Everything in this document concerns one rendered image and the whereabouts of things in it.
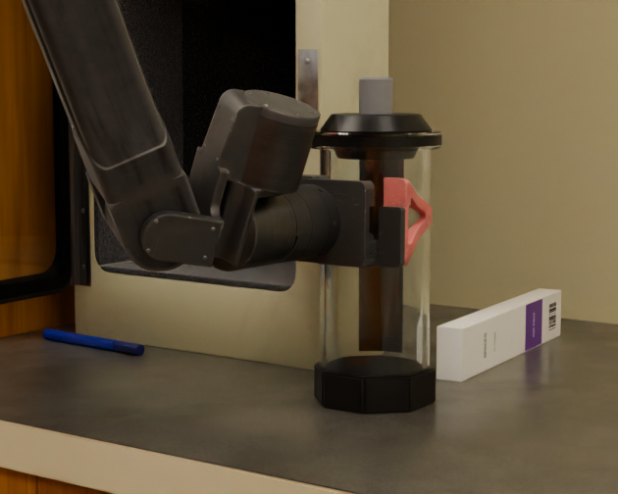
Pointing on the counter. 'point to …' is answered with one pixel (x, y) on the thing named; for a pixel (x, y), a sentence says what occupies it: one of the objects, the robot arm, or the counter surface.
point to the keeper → (308, 76)
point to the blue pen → (93, 342)
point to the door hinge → (79, 218)
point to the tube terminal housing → (293, 347)
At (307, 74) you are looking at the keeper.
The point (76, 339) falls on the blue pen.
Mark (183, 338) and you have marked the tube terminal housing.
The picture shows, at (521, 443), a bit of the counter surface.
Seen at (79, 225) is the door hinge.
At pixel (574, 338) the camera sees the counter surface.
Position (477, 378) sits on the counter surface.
